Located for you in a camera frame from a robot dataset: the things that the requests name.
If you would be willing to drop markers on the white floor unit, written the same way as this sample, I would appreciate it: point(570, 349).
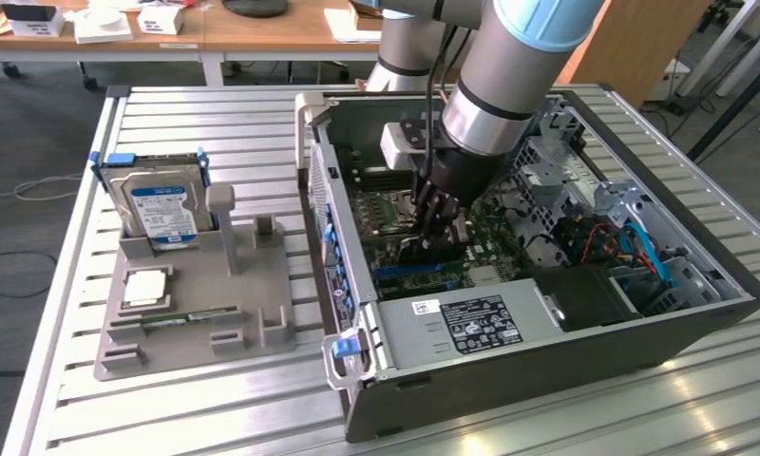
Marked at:
point(668, 81)

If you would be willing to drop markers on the green RAM stick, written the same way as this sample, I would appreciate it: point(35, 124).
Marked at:
point(189, 318)

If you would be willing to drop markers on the grey plastic parts rack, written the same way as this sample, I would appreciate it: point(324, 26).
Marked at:
point(260, 285)

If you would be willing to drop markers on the wooden desk white frame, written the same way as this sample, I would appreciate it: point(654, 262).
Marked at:
point(51, 40)

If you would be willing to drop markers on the silver CPU chip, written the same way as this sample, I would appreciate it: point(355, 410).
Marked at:
point(145, 289)

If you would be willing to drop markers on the black slanted pole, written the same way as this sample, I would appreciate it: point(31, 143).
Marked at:
point(738, 102)

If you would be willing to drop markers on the white paper stack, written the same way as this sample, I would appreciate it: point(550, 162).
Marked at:
point(351, 31)

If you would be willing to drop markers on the blue expansion slot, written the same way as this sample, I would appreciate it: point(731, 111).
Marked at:
point(406, 271)

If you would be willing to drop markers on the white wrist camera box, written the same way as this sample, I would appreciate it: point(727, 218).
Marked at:
point(396, 147)

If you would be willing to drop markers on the silver finned heat sink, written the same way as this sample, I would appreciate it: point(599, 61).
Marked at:
point(487, 276)

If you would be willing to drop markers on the black NVIDIA graphics card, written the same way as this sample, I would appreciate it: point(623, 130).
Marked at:
point(424, 254)

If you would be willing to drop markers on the blue case latch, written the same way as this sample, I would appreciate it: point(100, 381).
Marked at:
point(346, 349)

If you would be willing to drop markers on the CPU in motherboard socket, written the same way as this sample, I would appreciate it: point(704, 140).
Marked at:
point(400, 205)

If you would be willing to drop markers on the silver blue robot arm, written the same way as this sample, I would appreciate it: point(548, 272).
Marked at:
point(514, 71)

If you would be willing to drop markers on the small white box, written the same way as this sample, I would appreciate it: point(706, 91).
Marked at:
point(161, 21)

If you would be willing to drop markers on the black silver PC case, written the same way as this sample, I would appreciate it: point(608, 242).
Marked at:
point(544, 380)

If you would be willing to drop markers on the green motherboard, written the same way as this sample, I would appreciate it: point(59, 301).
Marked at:
point(500, 237)

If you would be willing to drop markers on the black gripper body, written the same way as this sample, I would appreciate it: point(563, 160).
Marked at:
point(463, 176)

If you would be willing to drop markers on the hard disk with blue carrier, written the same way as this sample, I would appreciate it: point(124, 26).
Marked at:
point(159, 209)

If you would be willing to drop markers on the black caster wheel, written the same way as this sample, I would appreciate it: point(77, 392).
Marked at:
point(91, 83)
point(11, 71)

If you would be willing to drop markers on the black round stand base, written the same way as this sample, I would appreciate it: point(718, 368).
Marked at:
point(253, 8)

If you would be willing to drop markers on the wooden cabinet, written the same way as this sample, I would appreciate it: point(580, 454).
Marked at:
point(634, 47)

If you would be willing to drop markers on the white box with black device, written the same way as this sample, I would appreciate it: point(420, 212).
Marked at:
point(35, 26)

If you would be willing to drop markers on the white boxes on desk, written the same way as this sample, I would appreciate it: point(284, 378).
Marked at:
point(101, 28)

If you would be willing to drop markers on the grey power supply unit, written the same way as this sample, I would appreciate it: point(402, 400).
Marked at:
point(418, 328)

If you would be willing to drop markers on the silver metal drive cage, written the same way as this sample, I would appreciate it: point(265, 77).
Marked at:
point(544, 176)

